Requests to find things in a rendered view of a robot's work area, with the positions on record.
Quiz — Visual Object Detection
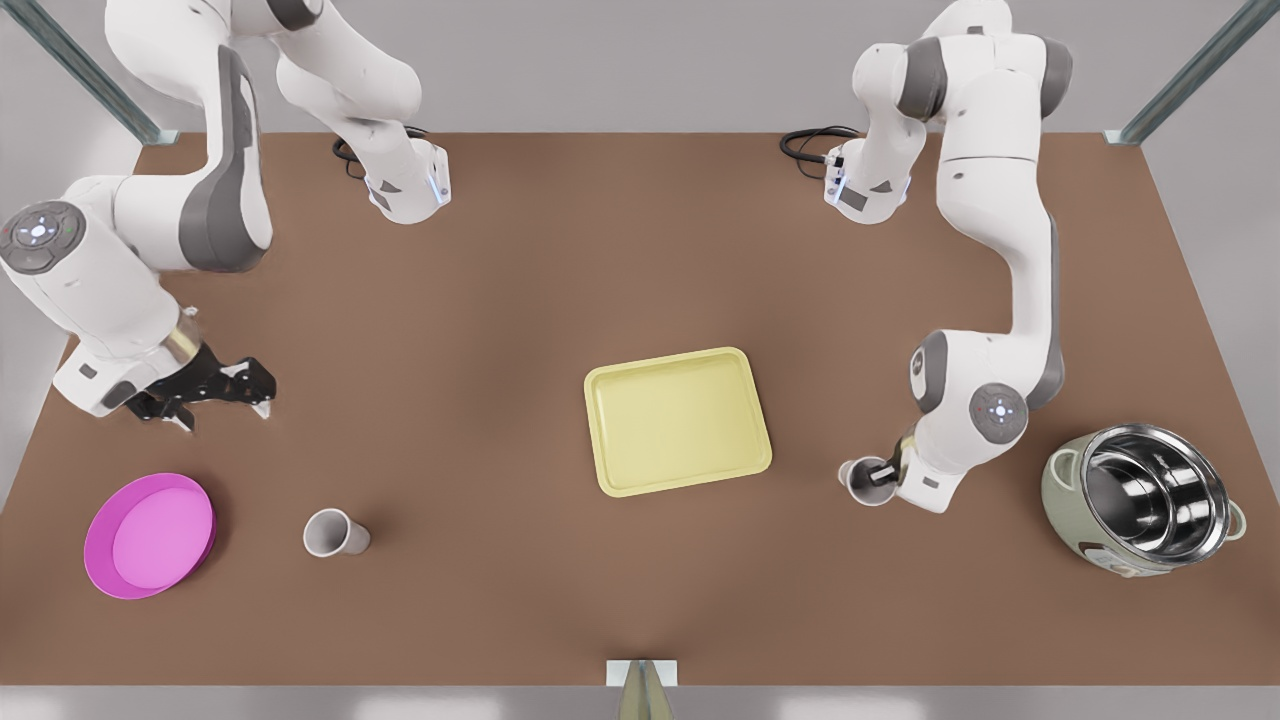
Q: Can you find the silver frame post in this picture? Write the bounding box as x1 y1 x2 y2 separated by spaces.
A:
606 659 680 720
0 0 182 147
1102 0 1280 148

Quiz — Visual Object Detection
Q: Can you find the yellow rectangular tray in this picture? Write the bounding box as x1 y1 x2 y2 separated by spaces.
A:
584 346 774 499

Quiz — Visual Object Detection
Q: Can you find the white IKEA cup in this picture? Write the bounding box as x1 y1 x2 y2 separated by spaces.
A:
303 508 372 559
837 457 901 508

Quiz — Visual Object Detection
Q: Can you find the black cable loop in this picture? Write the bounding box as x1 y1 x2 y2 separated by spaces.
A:
779 125 864 182
332 126 432 182

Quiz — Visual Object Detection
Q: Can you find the green pot with steel inside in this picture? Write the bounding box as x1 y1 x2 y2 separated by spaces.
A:
1041 423 1249 579

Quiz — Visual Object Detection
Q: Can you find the pink round plate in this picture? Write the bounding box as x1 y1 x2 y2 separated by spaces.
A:
84 473 217 601

